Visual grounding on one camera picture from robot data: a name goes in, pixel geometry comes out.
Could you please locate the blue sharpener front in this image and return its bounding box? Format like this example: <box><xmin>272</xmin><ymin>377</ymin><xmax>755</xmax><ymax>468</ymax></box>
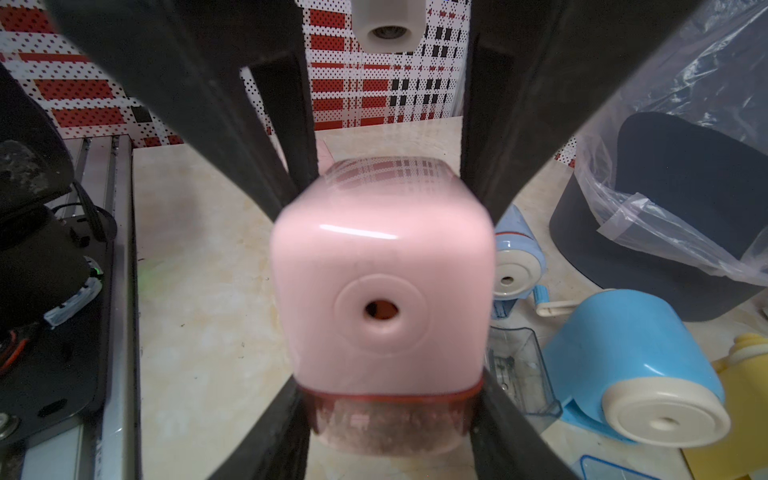
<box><xmin>491</xmin><ymin>204</ymin><xmax>547</xmax><ymax>320</ymax></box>

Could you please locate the translucent grey sharpener tray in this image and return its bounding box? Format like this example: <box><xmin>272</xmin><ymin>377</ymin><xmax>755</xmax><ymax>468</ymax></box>
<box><xmin>485</xmin><ymin>327</ymin><xmax>562</xmax><ymax>434</ymax></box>

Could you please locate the pink sharpener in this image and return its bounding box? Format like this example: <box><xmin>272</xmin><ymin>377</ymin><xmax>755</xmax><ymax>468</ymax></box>
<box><xmin>316</xmin><ymin>139</ymin><xmax>335</xmax><ymax>175</ymax></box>
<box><xmin>270</xmin><ymin>157</ymin><xmax>496</xmax><ymax>396</ymax></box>

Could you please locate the blue sharpener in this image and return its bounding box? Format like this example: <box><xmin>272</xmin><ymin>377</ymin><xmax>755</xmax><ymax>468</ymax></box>
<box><xmin>533</xmin><ymin>286</ymin><xmax>731</xmax><ymax>448</ymax></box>
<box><xmin>491</xmin><ymin>204</ymin><xmax>547</xmax><ymax>320</ymax></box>

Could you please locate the yellow pencil sharpener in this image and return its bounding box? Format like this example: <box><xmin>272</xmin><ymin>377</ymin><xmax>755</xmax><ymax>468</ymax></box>
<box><xmin>682</xmin><ymin>333</ymin><xmax>767</xmax><ymax>480</ymax></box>

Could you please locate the translucent blue sharpener tray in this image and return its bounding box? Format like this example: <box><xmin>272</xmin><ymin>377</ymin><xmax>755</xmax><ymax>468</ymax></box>
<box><xmin>572</xmin><ymin>455</ymin><xmax>658</xmax><ymax>480</ymax></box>

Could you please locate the grey bin with plastic liner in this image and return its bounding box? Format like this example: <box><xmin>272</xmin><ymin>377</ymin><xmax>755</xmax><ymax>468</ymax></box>
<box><xmin>549</xmin><ymin>1</ymin><xmax>767</xmax><ymax>322</ymax></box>

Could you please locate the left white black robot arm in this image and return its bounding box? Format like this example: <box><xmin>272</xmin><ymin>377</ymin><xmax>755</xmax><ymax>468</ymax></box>
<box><xmin>1</xmin><ymin>1</ymin><xmax>697</xmax><ymax>286</ymax></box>

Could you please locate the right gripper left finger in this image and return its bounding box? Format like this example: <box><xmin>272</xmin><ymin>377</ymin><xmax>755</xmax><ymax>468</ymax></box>
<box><xmin>210</xmin><ymin>377</ymin><xmax>309</xmax><ymax>480</ymax></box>

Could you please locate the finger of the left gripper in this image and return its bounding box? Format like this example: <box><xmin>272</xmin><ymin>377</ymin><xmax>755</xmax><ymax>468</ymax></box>
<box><xmin>45</xmin><ymin>1</ymin><xmax>319</xmax><ymax>218</ymax></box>
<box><xmin>460</xmin><ymin>0</ymin><xmax>699</xmax><ymax>222</ymax></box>

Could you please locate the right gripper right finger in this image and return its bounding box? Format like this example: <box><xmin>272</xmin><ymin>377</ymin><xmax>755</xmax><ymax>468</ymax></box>
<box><xmin>470</xmin><ymin>371</ymin><xmax>577</xmax><ymax>480</ymax></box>

